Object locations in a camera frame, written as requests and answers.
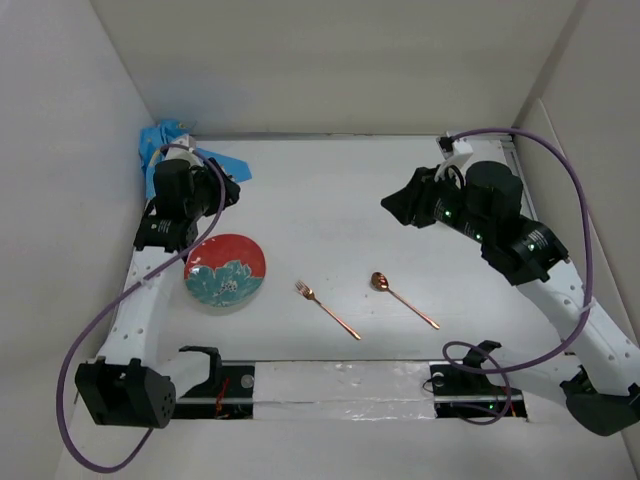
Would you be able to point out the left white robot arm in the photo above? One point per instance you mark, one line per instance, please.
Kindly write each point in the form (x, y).
(127, 384)

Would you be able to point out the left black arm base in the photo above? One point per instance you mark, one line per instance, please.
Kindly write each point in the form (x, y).
(229, 396)

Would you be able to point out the rose gold spoon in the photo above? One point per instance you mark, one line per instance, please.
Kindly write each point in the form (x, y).
(380, 282)

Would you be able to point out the blue space print cloth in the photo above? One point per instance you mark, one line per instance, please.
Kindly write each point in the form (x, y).
(174, 131)

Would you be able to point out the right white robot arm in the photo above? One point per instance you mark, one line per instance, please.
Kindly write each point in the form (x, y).
(596, 374)

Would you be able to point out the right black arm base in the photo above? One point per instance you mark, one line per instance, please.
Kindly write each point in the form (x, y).
(460, 395)

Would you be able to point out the red teal floral plate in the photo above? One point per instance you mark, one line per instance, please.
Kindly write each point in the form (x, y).
(224, 273)

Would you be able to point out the rose gold fork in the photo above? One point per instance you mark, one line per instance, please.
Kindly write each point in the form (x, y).
(309, 294)

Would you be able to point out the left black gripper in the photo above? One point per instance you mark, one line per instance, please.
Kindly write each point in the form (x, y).
(208, 176)

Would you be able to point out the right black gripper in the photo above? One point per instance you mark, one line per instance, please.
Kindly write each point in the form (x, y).
(416, 195)

